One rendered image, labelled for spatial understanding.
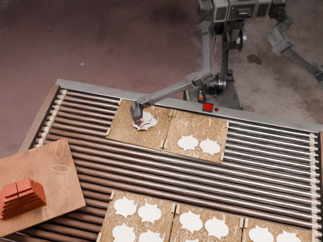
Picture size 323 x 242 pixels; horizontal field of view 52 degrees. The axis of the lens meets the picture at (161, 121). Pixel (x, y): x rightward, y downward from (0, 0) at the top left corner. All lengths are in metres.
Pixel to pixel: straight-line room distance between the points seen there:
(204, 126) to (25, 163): 1.23
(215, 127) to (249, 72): 1.75
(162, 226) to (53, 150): 0.86
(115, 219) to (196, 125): 0.86
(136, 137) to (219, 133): 0.59
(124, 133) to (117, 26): 2.38
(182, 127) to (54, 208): 1.01
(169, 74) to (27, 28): 1.98
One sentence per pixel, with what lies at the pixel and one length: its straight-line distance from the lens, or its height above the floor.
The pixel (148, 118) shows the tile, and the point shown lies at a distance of 2.37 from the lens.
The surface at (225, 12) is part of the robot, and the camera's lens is 2.43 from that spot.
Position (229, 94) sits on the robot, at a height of 0.24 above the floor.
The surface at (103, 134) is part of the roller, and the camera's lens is 2.42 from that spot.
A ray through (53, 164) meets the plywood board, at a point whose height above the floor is 1.04.
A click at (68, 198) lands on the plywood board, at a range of 2.12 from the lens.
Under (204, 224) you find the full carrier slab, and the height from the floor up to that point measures 0.94.
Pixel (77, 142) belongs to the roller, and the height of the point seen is 0.92.
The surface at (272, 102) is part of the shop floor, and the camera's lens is 3.87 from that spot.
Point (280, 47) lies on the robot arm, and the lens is 2.10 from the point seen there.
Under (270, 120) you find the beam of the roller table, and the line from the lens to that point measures 2.58.
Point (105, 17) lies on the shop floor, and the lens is 4.68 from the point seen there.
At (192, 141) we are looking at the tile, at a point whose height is 0.95.
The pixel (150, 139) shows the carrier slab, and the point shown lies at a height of 0.94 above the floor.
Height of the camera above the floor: 2.97
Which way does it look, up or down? 57 degrees down
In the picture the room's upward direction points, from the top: straight up
